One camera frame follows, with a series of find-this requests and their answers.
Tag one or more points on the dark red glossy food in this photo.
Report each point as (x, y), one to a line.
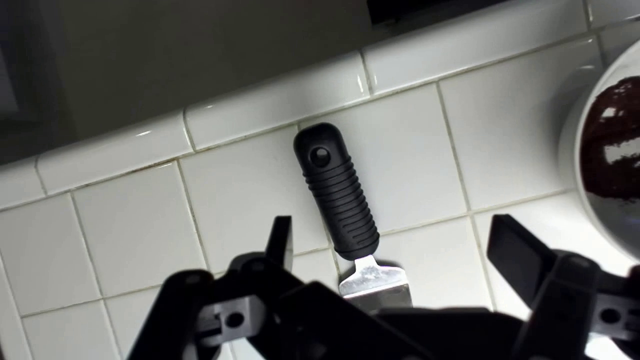
(611, 172)

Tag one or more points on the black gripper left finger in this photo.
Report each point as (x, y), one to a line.
(201, 312)

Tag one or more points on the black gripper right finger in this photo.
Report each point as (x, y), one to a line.
(567, 300)

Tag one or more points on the white round bowl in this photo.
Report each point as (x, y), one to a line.
(571, 167)

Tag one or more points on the black flat floor object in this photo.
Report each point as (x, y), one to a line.
(433, 9)

